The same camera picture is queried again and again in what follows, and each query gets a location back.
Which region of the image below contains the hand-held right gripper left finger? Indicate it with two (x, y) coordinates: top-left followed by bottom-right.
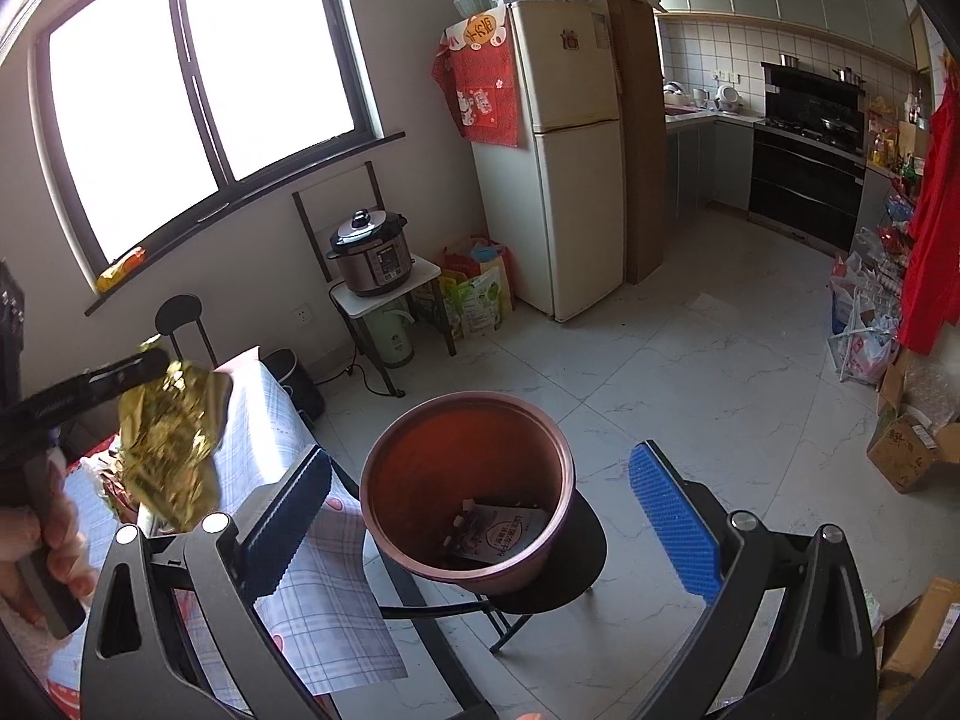
(79, 446), (335, 720)

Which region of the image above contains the white wire rack with bags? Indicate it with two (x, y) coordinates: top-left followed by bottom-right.
(825, 251), (905, 388)

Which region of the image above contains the red snack packet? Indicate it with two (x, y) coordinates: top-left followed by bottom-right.
(79, 442), (145, 524)

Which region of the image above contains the person's left hand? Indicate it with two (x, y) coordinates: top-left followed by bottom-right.
(0, 461), (98, 627)

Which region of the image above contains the white printed packet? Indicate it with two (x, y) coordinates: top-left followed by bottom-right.
(442, 499), (552, 567)

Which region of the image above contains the small white side table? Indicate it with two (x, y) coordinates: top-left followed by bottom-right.
(330, 255), (460, 392)

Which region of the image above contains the cream refrigerator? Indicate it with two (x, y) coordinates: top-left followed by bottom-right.
(446, 0), (628, 323)

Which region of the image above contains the black power cord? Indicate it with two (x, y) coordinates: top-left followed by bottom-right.
(311, 364), (407, 400)

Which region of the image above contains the blue plaid tablecloth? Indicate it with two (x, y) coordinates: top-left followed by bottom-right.
(45, 349), (410, 720)

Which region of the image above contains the red hanging cloth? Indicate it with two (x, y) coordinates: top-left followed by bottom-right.
(896, 82), (960, 358)

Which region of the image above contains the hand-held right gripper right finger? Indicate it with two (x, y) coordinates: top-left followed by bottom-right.
(626, 441), (878, 720)

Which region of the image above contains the black range hood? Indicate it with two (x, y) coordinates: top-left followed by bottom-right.
(761, 60), (869, 119)

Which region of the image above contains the silver electric pressure cooker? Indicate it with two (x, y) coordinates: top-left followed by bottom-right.
(326, 208), (418, 298)

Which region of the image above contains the black integrated stove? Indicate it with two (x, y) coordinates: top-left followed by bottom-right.
(748, 116), (869, 256)

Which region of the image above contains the black stool with backrest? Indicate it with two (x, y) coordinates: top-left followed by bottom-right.
(154, 294), (220, 370)

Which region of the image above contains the pale green thermos kettle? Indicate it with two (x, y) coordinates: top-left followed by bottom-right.
(366, 307), (418, 369)

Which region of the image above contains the printed cardboard box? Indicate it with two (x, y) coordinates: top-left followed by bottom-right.
(866, 405), (960, 496)

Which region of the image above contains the dark wooden frame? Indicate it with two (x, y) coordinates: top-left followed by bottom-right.
(292, 161), (385, 287)

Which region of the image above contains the plain cardboard box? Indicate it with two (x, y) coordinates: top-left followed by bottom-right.
(881, 577), (960, 700)

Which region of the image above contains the gold foil wrapper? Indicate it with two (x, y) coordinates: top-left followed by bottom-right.
(118, 358), (235, 533)

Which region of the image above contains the red hanging cloth organiser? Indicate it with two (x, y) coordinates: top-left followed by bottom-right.
(431, 11), (526, 149)

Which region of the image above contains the black round stool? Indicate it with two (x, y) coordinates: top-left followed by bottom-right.
(379, 499), (608, 653)

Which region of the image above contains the dark-framed window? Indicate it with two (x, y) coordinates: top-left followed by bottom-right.
(30, 0), (407, 287)

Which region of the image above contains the yellow snack packet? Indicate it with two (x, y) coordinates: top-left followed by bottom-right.
(96, 246), (148, 294)

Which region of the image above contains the black ribbed container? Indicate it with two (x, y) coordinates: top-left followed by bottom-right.
(259, 347), (328, 422)

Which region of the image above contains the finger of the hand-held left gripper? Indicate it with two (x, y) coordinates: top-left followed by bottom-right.
(0, 345), (170, 430)

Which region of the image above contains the grey kitchen counter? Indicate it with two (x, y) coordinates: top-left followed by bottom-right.
(664, 105), (760, 212)

